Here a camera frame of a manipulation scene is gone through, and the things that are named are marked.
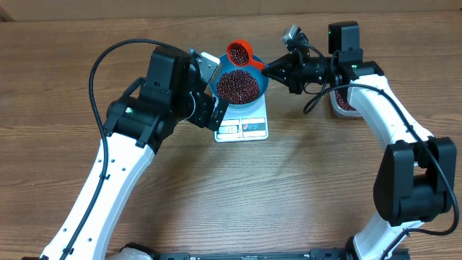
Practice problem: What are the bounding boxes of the red adzuki beans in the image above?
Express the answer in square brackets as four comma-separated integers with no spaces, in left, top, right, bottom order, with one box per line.
[215,42,357,111]

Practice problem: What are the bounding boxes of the red scoop with blue handle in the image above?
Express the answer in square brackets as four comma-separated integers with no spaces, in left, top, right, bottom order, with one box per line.
[227,39,266,70]

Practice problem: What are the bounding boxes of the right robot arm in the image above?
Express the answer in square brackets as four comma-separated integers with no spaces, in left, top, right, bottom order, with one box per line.
[261,21,460,259]

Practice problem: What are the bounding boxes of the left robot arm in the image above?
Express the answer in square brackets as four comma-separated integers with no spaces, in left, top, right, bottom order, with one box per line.
[39,46,228,259]

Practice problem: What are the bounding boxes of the white digital kitchen scale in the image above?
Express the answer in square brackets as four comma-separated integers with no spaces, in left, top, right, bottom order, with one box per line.
[214,95,269,143]

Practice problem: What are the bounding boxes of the teal plastic bowl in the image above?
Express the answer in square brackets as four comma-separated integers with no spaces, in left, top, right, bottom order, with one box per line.
[210,53,269,106]

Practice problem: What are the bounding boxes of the clear plastic container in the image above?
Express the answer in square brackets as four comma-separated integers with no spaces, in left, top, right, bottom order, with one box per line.
[330,91,362,118]

